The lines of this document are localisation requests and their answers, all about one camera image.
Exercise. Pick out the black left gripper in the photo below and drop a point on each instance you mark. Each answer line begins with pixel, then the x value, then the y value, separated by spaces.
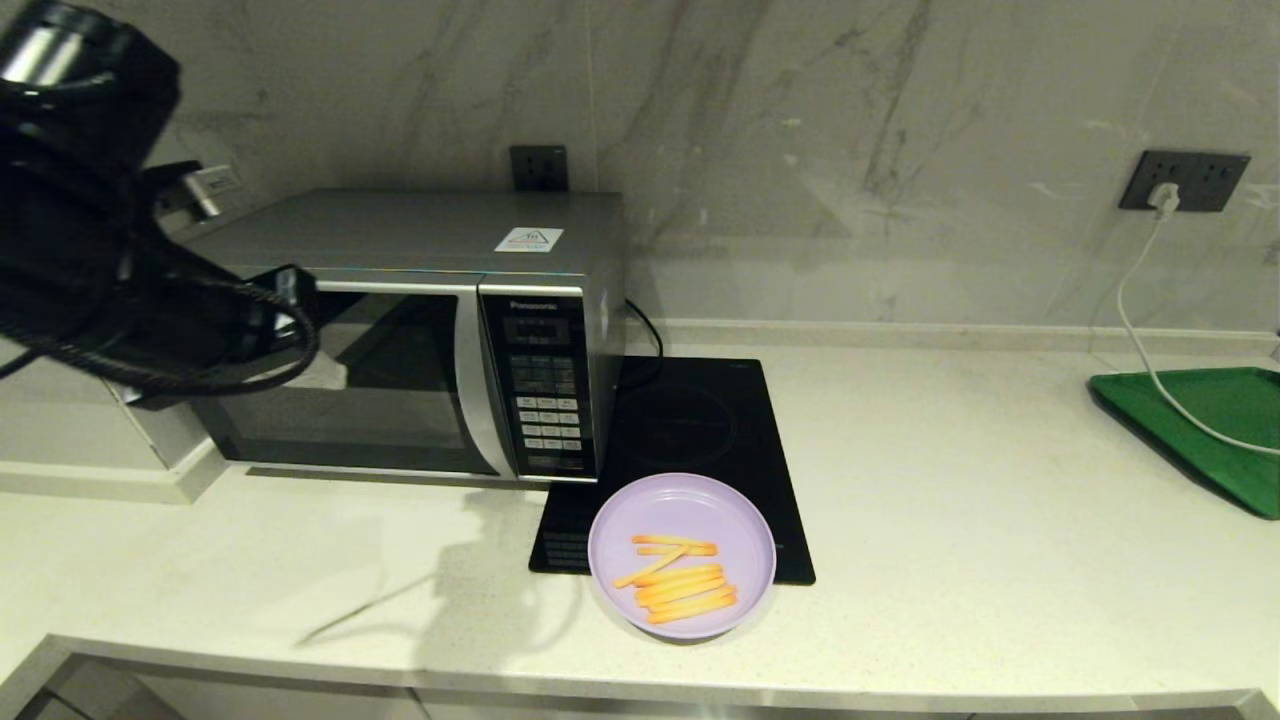
pixel 150 310

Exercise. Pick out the dark glass microwave door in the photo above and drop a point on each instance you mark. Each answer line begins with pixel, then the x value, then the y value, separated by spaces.
pixel 400 400

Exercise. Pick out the lilac round plate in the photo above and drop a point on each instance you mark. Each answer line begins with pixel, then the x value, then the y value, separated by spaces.
pixel 680 505

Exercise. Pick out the silver Panasonic microwave oven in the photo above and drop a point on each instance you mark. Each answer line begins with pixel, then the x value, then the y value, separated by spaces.
pixel 400 230

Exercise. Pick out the black induction cooktop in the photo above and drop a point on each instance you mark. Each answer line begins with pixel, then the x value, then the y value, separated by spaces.
pixel 700 430

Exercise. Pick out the white power plug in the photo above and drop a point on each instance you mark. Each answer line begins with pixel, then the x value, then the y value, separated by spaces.
pixel 1163 198

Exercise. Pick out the green plastic tray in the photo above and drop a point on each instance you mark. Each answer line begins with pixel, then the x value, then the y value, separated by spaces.
pixel 1240 400

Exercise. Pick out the small black wall socket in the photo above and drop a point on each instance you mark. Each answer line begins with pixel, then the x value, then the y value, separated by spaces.
pixel 540 168

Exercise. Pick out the wide black wall socket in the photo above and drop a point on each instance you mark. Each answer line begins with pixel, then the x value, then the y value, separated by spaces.
pixel 1210 180

